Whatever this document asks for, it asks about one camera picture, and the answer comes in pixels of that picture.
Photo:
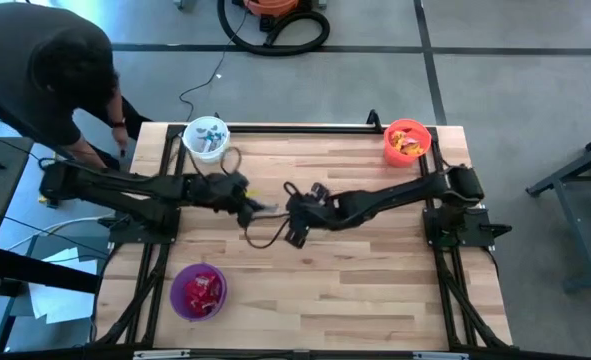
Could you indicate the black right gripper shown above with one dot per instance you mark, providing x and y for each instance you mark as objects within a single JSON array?
[{"x": 310, "y": 207}]

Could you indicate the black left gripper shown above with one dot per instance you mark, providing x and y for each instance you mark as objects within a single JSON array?
[{"x": 215, "y": 192}]

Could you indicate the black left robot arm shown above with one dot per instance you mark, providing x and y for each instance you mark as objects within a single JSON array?
[{"x": 115, "y": 187}]

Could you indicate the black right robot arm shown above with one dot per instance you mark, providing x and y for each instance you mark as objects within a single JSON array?
[{"x": 405, "y": 192}]

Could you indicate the white ghost face bucket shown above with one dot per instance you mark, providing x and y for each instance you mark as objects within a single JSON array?
[{"x": 190, "y": 145}]

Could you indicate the purple plastic bowl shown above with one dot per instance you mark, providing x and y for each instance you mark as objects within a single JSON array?
[{"x": 177, "y": 295}]

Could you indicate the orange pumpkin face bucket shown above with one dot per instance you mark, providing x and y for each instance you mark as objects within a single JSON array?
[{"x": 400, "y": 159}]

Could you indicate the person's hand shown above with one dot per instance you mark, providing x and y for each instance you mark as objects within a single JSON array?
[{"x": 120, "y": 137}]

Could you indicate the vacuum cleaner body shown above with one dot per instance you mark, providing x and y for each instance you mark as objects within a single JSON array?
[{"x": 270, "y": 6}]

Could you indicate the white paper sheets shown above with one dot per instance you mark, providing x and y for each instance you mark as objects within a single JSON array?
[{"x": 60, "y": 300}]

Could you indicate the black desk beam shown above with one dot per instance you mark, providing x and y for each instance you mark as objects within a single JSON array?
[{"x": 40, "y": 272}]

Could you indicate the person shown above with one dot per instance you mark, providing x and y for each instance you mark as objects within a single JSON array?
[{"x": 35, "y": 65}]

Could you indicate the black clamp bracket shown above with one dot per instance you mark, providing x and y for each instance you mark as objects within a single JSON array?
[{"x": 373, "y": 119}]

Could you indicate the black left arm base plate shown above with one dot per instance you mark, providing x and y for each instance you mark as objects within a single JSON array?
[{"x": 125, "y": 232}]

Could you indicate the black aluminium rig frame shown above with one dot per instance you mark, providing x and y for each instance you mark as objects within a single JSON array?
[{"x": 445, "y": 290}]

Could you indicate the silver rail bracket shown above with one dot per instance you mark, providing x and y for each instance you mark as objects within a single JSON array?
[
  {"x": 160, "y": 354},
  {"x": 440, "y": 356}
]

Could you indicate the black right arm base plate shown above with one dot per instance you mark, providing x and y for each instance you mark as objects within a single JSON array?
[{"x": 475, "y": 236}]

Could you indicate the grey metal table frame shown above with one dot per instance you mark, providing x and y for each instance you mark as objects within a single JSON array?
[{"x": 580, "y": 210}]

